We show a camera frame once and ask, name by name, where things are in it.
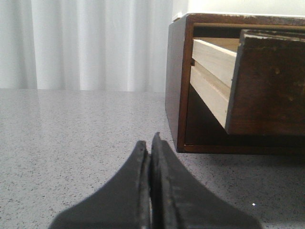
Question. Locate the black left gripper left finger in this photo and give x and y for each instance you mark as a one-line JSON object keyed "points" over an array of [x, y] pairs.
{"points": [[122, 203]]}

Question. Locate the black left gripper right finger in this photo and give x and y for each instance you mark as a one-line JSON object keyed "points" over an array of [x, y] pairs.
{"points": [[180, 201]]}

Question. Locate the dark wooden drawer cabinet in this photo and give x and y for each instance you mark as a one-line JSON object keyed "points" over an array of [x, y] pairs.
{"points": [[182, 33]]}

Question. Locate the white pleated curtain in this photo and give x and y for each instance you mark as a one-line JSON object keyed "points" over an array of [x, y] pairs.
{"points": [[112, 45]]}

